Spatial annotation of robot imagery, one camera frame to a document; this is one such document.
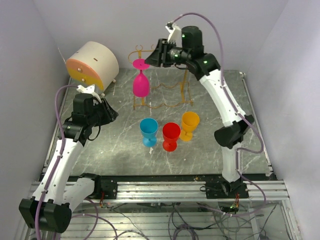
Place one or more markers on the red wine glass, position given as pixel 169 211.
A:
pixel 171 132

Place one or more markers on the orange wine glass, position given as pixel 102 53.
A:
pixel 189 122

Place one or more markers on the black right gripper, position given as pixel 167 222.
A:
pixel 159 57

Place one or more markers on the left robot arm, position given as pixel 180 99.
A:
pixel 51 206

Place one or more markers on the gold wire wine glass rack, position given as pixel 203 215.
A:
pixel 168 91

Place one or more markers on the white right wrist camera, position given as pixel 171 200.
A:
pixel 175 33

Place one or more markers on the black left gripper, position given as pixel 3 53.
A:
pixel 109 114

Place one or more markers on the round beige drawer cabinet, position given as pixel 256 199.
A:
pixel 93 64

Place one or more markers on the blue wine glass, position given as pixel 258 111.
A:
pixel 149 128

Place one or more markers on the pink wine glass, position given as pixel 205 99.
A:
pixel 141 84

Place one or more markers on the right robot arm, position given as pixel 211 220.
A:
pixel 184 46

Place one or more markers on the aluminium rail frame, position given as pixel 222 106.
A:
pixel 184 180

